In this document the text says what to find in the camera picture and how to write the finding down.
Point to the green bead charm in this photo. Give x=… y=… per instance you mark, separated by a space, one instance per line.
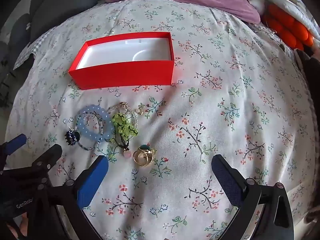
x=122 y=127

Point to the red cardboard box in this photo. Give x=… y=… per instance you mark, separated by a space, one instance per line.
x=120 y=76

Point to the dark blue hair claw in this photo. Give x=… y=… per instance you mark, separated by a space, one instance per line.
x=72 y=137

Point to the floral blanket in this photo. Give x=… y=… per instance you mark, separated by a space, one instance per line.
x=200 y=105

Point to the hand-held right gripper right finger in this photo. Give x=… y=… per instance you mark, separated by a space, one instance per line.
x=226 y=180

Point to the white cushion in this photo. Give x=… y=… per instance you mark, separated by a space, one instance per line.
x=287 y=2

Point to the orange cushion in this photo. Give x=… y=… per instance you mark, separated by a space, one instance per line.
x=282 y=27

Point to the dark grey pillow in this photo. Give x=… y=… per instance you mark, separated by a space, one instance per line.
x=50 y=10

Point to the small gold earring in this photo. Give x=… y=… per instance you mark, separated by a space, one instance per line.
x=140 y=111

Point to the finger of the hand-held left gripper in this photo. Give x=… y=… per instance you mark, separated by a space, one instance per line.
x=15 y=143
x=47 y=156

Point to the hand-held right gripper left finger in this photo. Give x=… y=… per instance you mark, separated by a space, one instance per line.
x=93 y=180

